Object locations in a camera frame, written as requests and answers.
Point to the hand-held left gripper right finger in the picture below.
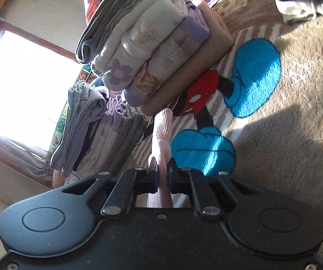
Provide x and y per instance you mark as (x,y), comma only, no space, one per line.
(172,178)

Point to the stack of folded floral linens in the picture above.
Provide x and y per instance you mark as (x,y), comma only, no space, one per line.
(200,59)

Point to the wooden framed window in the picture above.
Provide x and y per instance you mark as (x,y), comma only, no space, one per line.
(23,90)

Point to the grey edged folded quilt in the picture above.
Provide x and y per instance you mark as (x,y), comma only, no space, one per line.
(108,14)

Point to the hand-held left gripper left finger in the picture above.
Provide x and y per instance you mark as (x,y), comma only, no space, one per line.
(154,177)

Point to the grey folded blanket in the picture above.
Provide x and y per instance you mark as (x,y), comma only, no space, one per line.
(79,118)

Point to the cartoon mouse printed blanket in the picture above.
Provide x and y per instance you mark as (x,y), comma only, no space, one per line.
(290,76)

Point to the pink flower folded quilt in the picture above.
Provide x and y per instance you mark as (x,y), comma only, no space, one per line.
(164,62)

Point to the cream folded quilt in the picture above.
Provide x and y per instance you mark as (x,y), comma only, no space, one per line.
(127,25)

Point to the white purple folded quilt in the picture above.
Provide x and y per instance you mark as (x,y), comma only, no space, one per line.
(105,135)

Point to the colourful picture mat strip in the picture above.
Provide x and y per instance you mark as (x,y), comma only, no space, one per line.
(60,129)

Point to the purple flower folded quilt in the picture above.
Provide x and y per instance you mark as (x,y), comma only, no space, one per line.
(127,62)

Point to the yellow patterned pillow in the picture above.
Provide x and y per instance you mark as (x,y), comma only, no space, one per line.
(64,178)

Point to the pink sweatshirt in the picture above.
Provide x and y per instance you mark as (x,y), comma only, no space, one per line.
(162,135)

